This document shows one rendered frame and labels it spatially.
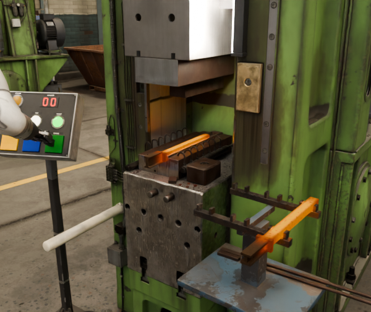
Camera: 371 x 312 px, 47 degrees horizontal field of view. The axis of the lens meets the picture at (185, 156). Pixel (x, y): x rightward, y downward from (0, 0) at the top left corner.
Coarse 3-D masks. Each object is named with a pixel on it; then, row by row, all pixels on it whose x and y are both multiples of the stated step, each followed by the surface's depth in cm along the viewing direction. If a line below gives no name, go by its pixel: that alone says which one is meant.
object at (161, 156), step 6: (198, 138) 184; (204, 138) 186; (180, 144) 175; (186, 144) 175; (168, 150) 167; (174, 150) 169; (144, 156) 158; (150, 156) 158; (156, 156) 161; (162, 156) 163; (150, 162) 158; (156, 162) 162; (162, 162) 164
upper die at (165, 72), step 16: (144, 64) 158; (160, 64) 154; (176, 64) 150; (192, 64) 157; (208, 64) 167; (224, 64) 177; (144, 80) 160; (160, 80) 156; (176, 80) 152; (192, 80) 159
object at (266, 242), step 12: (312, 204) 130; (288, 216) 122; (300, 216) 123; (276, 228) 115; (288, 228) 117; (264, 240) 108; (276, 240) 112; (252, 252) 103; (264, 252) 107; (252, 264) 103
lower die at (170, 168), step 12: (192, 132) 203; (204, 132) 199; (168, 144) 185; (192, 144) 178; (204, 144) 181; (216, 144) 184; (228, 144) 193; (168, 156) 164; (180, 156) 166; (192, 156) 169; (144, 168) 172; (156, 168) 169; (168, 168) 165; (180, 168) 163
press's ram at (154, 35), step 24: (144, 0) 151; (168, 0) 145; (192, 0) 142; (216, 0) 154; (144, 24) 153; (168, 24) 148; (192, 24) 144; (216, 24) 157; (144, 48) 156; (168, 48) 150; (192, 48) 147; (216, 48) 160
